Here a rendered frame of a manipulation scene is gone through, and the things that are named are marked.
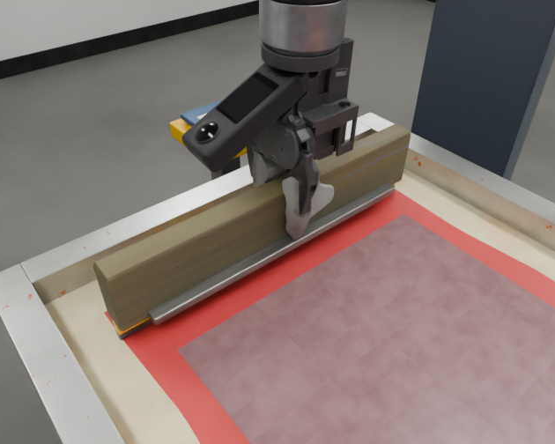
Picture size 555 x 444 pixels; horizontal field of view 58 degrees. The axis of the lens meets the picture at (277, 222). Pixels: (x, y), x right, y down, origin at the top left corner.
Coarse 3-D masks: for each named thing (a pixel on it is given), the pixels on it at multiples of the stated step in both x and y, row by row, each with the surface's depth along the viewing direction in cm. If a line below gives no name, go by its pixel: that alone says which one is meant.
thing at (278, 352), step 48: (240, 288) 56; (288, 288) 56; (144, 336) 51; (192, 336) 51; (240, 336) 51; (288, 336) 51; (336, 336) 51; (192, 384) 46; (240, 384) 46; (288, 384) 46; (336, 384) 46; (384, 384) 46; (432, 384) 46; (240, 432) 43; (288, 432) 43; (336, 432) 43; (384, 432) 43; (432, 432) 43; (480, 432) 43
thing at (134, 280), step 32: (320, 160) 57; (352, 160) 58; (384, 160) 62; (256, 192) 53; (352, 192) 61; (192, 224) 49; (224, 224) 49; (256, 224) 52; (128, 256) 45; (160, 256) 46; (192, 256) 49; (224, 256) 52; (128, 288) 45; (160, 288) 48; (128, 320) 48
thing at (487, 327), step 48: (336, 240) 62; (384, 240) 62; (432, 240) 62; (480, 240) 62; (336, 288) 56; (384, 288) 56; (432, 288) 56; (480, 288) 56; (528, 288) 56; (384, 336) 51; (432, 336) 51; (480, 336) 51; (528, 336) 51; (480, 384) 46; (528, 384) 46; (528, 432) 43
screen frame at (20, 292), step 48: (432, 144) 72; (192, 192) 63; (240, 192) 65; (480, 192) 65; (528, 192) 63; (96, 240) 56; (0, 288) 51; (48, 288) 53; (48, 336) 46; (48, 384) 42; (96, 432) 39
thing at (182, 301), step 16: (384, 192) 64; (352, 208) 61; (320, 224) 59; (336, 224) 60; (288, 240) 57; (304, 240) 57; (256, 256) 55; (272, 256) 55; (224, 272) 53; (240, 272) 53; (192, 288) 51; (208, 288) 51; (176, 304) 49; (192, 304) 50; (160, 320) 49
